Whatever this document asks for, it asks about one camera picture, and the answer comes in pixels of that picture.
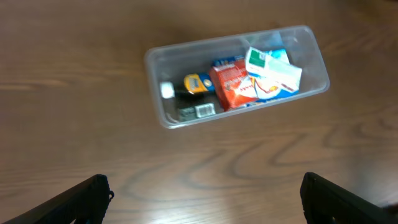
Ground blue Kool Fever box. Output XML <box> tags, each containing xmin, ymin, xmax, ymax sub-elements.
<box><xmin>213</xmin><ymin>49</ymin><xmax>299</xmax><ymax>108</ymax></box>

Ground dark bottle white cap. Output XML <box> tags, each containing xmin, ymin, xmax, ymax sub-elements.
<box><xmin>159</xmin><ymin>73</ymin><xmax>215</xmax><ymax>99</ymax></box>

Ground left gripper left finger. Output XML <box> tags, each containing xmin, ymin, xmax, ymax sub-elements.
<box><xmin>5</xmin><ymin>174</ymin><xmax>114</xmax><ymax>224</ymax></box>

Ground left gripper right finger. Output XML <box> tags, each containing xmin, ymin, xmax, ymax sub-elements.
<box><xmin>300</xmin><ymin>172</ymin><xmax>397</xmax><ymax>224</ymax></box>

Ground white green medicine box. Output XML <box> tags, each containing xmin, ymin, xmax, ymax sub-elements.
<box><xmin>245</xmin><ymin>47</ymin><xmax>302</xmax><ymax>93</ymax></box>

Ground green square box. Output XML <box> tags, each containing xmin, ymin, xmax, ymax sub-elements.
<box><xmin>176</xmin><ymin>98</ymin><xmax>224</xmax><ymax>122</ymax></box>

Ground red orange box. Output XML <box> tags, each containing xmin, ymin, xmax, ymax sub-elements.
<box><xmin>209</xmin><ymin>60</ymin><xmax>258</xmax><ymax>111</ymax></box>

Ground clear plastic container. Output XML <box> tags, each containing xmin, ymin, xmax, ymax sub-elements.
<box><xmin>145</xmin><ymin>26</ymin><xmax>330</xmax><ymax>129</ymax></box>

